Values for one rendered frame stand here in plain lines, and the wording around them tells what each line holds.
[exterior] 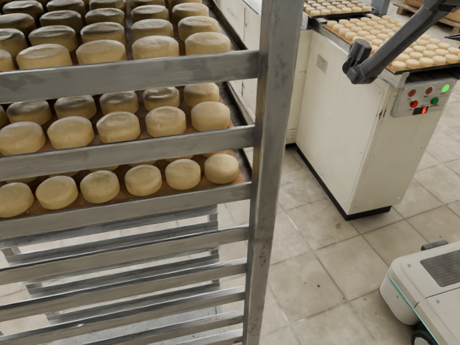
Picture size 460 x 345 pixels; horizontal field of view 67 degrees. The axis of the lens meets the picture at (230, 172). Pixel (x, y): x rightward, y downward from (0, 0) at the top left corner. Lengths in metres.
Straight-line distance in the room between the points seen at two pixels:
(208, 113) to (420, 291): 1.29
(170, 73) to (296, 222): 1.70
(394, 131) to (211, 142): 1.37
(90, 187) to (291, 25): 0.33
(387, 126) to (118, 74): 1.43
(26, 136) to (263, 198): 0.29
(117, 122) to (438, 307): 1.37
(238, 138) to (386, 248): 1.66
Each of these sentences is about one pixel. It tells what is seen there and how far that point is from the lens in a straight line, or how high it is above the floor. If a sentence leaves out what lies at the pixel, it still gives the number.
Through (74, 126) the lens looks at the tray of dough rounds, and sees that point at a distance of 0.46.
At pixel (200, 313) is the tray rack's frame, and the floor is 0.15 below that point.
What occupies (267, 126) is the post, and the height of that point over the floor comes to 1.26.
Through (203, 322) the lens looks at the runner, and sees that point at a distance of 0.78.
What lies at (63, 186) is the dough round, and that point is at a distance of 0.52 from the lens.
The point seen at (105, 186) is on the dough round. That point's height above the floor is 1.15.
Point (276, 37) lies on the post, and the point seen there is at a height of 1.36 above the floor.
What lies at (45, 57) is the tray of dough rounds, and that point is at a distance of 0.41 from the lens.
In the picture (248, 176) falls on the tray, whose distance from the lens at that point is 0.51.
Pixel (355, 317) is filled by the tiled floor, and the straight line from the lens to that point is 1.74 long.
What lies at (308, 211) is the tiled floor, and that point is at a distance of 2.06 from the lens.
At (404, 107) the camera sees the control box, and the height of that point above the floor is 0.75.
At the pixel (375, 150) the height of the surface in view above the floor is 0.52.
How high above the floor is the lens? 1.47
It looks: 41 degrees down
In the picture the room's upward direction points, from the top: straight up
